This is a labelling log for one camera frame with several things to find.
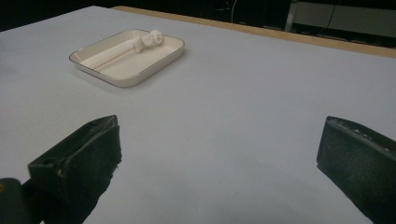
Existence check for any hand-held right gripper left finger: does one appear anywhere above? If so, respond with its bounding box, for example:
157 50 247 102
27 114 122 224

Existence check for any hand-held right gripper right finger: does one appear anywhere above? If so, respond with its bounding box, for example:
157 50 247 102
316 116 396 224

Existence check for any white rectangular tray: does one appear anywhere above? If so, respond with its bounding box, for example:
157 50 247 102
68 28 186 89

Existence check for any white stick with ornate head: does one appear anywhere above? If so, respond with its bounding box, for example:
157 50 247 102
79 29 164 70

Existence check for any light blue table mat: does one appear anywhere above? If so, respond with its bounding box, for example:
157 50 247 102
0 5 396 224

